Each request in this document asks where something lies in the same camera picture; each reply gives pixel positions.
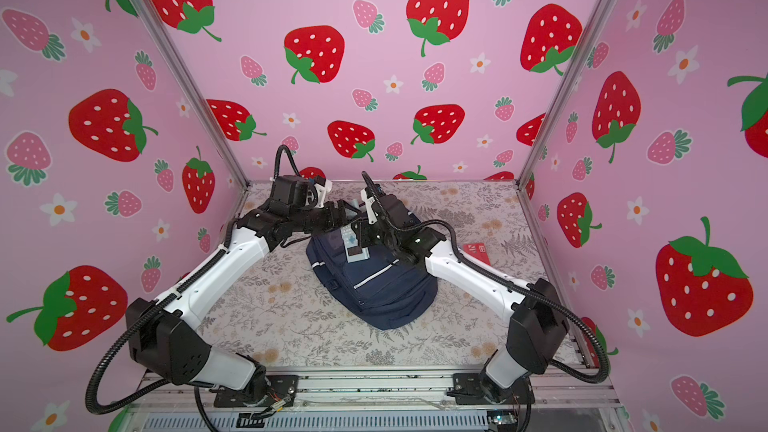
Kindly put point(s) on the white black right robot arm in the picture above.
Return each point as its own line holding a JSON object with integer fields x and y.
{"x": 536, "y": 326}

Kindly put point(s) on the light blue calculator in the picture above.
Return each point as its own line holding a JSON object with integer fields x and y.
{"x": 352, "y": 247}

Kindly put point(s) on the aluminium corner post right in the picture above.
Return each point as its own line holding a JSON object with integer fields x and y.
{"x": 591, "y": 33}

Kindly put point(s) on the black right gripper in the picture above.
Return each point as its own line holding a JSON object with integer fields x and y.
{"x": 362, "y": 232}

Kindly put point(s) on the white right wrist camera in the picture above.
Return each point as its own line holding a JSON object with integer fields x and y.
{"x": 369, "y": 199}

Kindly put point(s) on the aluminium corner post left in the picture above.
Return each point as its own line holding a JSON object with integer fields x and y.
{"x": 173, "y": 58}

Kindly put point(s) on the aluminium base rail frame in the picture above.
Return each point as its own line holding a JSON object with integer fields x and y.
{"x": 386, "y": 398}

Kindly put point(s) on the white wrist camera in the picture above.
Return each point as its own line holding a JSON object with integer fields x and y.
{"x": 369, "y": 199}
{"x": 318, "y": 190}

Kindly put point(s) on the red stationery package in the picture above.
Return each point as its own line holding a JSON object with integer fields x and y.
{"x": 478, "y": 251}

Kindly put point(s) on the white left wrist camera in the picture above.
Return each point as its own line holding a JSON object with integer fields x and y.
{"x": 318, "y": 190}

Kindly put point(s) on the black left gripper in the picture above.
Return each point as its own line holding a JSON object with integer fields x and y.
{"x": 332, "y": 224}

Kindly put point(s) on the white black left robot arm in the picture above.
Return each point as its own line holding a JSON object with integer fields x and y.
{"x": 166, "y": 339}

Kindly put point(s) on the navy blue student backpack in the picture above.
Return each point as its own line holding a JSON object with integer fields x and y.
{"x": 383, "y": 291}

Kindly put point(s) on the aluminium corner post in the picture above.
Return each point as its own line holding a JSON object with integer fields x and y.
{"x": 591, "y": 33}
{"x": 173, "y": 58}

